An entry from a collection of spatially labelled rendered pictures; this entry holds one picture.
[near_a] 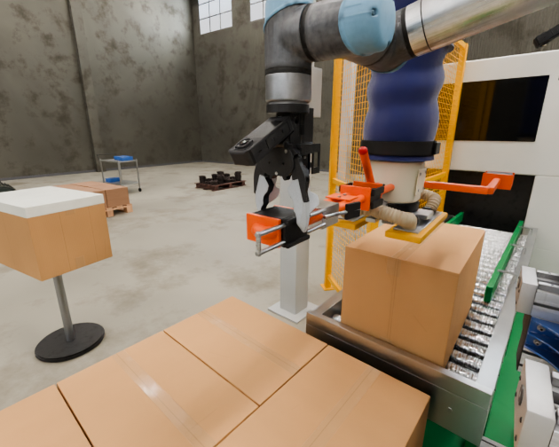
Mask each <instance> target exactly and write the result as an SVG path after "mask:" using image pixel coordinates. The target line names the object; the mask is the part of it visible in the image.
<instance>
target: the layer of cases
mask: <svg viewBox="0 0 559 447"><path fill-rule="evenodd" d="M57 387H58V388H57ZM57 387H56V385H55V384H54V385H51V386H49V387H48V388H45V389H43V390H41V391H39V392H37V393H35V394H33V395H32V396H29V397H27V398H25V399H23V400H21V401H19V402H17V403H16V404H13V405H11V406H9V407H7V408H5V409H3V410H1V411H0V447H422V444H423V438H424V433H425V427H426V423H427V417H428V412H429V402H430V396H428V395H427V394H425V393H423V392H421V391H420V390H418V389H416V388H413V387H411V386H409V385H407V384H405V383H404V382H402V381H400V380H397V379H395V378H393V377H391V376H389V375H388V374H386V373H384V372H381V371H379V370H377V369H375V368H373V367H372V366H370V365H367V364H365V363H363V362H361V361H359V360H357V359H356V358H354V357H352V356H350V355H348V354H346V353H344V352H342V351H340V350H339V349H336V348H334V347H332V346H330V345H328V346H327V344H326V343H324V342H323V341H320V340H318V339H316V338H314V337H312V336H310V335H308V334H307V333H304V332H302V331H300V330H298V329H296V328H294V327H293V326H291V325H288V324H286V323H284V322H282V321H280V320H278V319H277V318H275V317H273V316H271V315H269V314H267V313H265V312H263V311H261V310H259V309H257V308H255V307H253V306H251V305H249V304H247V303H245V302H243V301H241V300H239V299H237V298H235V297H233V296H231V297H229V298H227V299H225V300H223V301H221V302H219V303H217V304H215V305H213V306H211V307H209V308H207V309H205V310H203V311H201V312H199V313H197V314H195V315H193V316H191V317H189V318H187V319H185V320H183V321H181V322H179V323H177V324H175V325H173V326H171V327H169V328H167V329H165V330H163V331H161V332H159V333H157V334H155V335H153V336H151V337H149V338H147V339H144V340H142V341H140V342H138V343H136V344H134V345H132V346H130V347H128V348H126V349H124V350H122V351H120V352H118V353H116V354H114V355H112V356H110V357H108V358H106V359H104V360H102V361H100V362H98V363H96V364H94V365H92V366H90V367H88V368H86V369H84V370H82V371H80V372H78V373H76V374H74V375H72V376H70V377H68V378H66V379H64V380H62V381H60V382H58V383H57Z"/></svg>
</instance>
